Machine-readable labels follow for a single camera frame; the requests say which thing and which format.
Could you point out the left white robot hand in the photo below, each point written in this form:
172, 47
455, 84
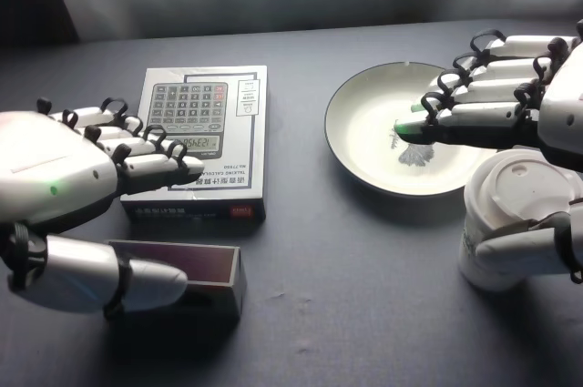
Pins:
54, 164

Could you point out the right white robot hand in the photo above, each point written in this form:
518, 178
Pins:
562, 104

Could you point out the white lidded paper cup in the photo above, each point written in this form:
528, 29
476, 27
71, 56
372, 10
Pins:
501, 191

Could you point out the small grey box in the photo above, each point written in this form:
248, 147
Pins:
209, 264

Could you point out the white calculator box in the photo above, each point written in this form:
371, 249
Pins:
246, 155

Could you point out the white bowl dark rim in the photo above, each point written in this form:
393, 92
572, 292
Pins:
364, 132

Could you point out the grey table cloth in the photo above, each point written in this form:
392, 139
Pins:
319, 291

